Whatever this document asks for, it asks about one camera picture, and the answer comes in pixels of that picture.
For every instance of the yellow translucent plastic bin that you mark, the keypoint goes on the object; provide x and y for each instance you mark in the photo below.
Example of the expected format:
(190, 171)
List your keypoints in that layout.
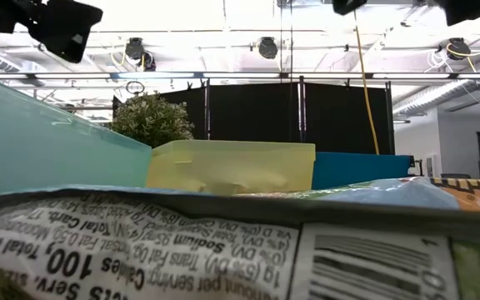
(240, 162)

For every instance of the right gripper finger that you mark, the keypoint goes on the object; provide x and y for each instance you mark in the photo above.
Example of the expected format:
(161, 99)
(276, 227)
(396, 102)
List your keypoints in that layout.
(347, 6)

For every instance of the long ceiling light bar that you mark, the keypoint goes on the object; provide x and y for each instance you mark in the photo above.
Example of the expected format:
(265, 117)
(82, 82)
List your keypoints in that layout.
(161, 75)

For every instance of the green plant in black pot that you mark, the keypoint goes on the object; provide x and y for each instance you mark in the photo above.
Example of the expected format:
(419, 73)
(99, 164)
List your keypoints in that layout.
(152, 121)

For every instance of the green orange granola bar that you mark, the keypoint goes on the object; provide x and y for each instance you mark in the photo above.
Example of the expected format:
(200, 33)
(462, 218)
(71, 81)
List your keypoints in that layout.
(390, 192)

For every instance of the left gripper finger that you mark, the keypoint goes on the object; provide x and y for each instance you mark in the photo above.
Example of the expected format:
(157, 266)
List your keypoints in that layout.
(67, 29)

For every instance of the blue wrapper granola bar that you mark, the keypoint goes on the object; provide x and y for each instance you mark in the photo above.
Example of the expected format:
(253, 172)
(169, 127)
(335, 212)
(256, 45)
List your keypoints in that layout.
(140, 258)

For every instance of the black divider screen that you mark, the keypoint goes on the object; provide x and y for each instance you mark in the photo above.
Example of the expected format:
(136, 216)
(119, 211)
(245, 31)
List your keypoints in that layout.
(252, 116)

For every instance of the teal translucent plastic bin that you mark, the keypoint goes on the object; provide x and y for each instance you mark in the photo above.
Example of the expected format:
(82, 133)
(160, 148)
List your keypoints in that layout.
(36, 146)

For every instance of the dark blue plastic bin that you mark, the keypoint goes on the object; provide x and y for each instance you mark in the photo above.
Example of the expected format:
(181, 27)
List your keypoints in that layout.
(356, 171)

